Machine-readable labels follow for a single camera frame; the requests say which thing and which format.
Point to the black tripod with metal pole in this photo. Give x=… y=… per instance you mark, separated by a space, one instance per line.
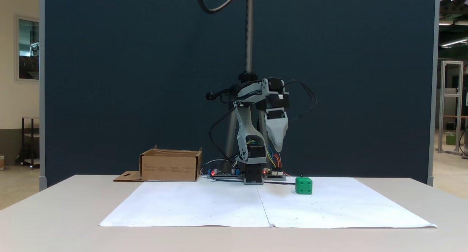
x=249 y=32

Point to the dark blue partition panel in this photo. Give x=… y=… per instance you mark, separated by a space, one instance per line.
x=109 y=80

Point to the wall window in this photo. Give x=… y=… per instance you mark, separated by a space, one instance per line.
x=28 y=49

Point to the aluminium profile frame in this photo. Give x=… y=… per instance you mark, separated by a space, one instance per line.
x=451 y=94

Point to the white paper sheet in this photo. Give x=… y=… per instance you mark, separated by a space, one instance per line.
x=340 y=208
x=190 y=204

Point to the grey wedge gripper finger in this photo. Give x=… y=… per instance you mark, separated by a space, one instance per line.
x=277 y=133

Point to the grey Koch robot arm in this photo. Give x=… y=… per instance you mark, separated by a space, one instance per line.
x=249 y=129

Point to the brown cardboard box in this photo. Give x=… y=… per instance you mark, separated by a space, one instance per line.
x=170 y=168

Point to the black shelf cart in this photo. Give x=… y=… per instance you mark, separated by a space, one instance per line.
x=22 y=142

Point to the green bucket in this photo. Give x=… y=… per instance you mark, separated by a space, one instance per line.
x=450 y=139

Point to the circuit board with blue parts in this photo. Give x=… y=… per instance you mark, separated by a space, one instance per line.
x=223 y=174

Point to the circuit board with white connectors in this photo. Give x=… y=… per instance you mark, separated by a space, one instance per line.
x=275 y=175

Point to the green dice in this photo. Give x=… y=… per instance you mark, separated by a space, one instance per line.
x=303 y=186

